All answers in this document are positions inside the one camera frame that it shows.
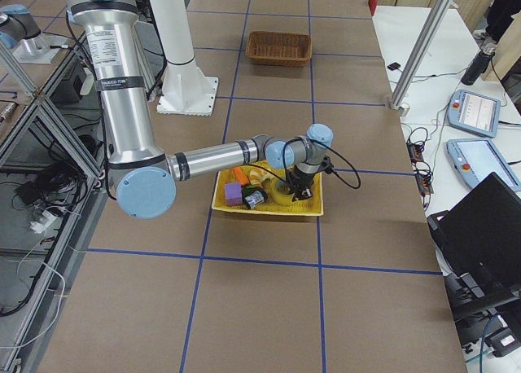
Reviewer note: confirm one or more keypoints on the green black toy can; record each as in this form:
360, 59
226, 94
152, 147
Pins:
252, 197

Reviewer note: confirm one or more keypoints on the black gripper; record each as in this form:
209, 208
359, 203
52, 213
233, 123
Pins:
299, 181

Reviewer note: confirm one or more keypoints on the yellow plastic basket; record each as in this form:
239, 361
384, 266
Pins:
302, 208

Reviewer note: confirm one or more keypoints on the lower teach pendant tablet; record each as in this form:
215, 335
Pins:
475, 158

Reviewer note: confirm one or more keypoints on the teach pendant tablet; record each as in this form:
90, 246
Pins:
474, 113
475, 158

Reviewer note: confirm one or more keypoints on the orange black power strip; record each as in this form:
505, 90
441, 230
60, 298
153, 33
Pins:
422, 170

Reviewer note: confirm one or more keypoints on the standing person dark clothes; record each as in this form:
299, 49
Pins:
499, 19

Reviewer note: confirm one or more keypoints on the brown wicker basket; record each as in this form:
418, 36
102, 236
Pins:
279, 49

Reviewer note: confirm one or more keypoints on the small black phone device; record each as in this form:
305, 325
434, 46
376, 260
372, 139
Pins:
393, 66

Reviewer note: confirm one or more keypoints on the upper teach pendant tablet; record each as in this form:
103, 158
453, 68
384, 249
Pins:
474, 113

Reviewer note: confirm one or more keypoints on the black bottle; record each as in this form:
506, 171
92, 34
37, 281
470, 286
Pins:
479, 64

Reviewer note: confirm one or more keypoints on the black laptop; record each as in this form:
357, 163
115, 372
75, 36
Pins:
482, 230

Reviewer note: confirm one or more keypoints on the purple block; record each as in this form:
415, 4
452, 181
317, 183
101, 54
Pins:
233, 194

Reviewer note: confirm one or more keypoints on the aluminium frame post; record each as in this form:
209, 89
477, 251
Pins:
424, 40

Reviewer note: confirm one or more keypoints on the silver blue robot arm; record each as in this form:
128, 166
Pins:
144, 176

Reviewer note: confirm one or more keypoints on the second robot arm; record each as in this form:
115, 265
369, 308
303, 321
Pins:
17, 24

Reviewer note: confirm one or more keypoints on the yellow tape roll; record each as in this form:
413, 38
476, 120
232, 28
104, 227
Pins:
281, 193

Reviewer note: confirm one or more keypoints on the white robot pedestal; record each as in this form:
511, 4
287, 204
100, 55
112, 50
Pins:
185, 90

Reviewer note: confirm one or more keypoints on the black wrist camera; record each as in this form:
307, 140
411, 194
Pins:
326, 166

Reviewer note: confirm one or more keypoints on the orange toy carrot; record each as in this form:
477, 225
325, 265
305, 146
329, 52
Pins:
240, 176

